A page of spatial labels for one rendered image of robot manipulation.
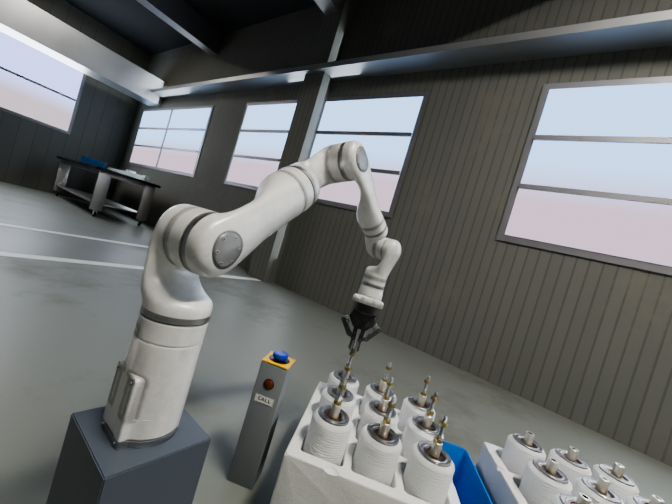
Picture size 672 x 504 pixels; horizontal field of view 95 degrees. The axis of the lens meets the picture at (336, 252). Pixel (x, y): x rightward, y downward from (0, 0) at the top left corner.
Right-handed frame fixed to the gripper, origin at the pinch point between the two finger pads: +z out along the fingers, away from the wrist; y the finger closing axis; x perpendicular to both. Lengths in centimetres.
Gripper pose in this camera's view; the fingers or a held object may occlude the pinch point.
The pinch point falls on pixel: (354, 345)
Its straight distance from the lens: 99.5
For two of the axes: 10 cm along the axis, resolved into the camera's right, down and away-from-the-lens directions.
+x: -1.5, -0.2, -9.9
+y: -9.5, -2.9, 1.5
